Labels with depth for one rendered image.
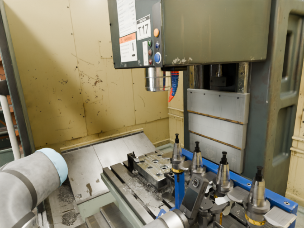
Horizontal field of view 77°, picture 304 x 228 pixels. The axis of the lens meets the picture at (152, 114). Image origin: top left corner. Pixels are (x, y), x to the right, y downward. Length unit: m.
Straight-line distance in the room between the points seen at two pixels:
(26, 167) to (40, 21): 1.50
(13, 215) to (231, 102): 1.13
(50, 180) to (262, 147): 1.09
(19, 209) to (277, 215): 0.59
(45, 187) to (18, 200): 0.07
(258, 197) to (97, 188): 1.34
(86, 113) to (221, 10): 1.48
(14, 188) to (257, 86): 1.14
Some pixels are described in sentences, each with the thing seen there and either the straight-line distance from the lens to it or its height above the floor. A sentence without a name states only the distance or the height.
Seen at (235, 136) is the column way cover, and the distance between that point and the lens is 1.30.
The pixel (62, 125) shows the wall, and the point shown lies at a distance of 1.93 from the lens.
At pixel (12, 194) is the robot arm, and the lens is 0.50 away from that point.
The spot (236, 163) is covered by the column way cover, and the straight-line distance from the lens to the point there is 1.37.
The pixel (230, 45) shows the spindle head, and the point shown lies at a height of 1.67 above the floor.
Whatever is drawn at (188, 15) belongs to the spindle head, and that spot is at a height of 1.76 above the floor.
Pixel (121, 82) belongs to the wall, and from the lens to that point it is 2.04.
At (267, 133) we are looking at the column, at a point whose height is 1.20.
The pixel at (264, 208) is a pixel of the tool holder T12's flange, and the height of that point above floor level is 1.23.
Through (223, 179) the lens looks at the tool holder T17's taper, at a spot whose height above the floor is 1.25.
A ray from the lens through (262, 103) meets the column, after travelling 1.22.
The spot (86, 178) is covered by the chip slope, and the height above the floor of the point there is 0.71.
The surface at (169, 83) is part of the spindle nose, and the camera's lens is 0.98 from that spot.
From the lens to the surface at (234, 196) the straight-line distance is 0.65.
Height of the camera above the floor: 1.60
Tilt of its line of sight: 14 degrees down
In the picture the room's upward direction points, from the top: 3 degrees counter-clockwise
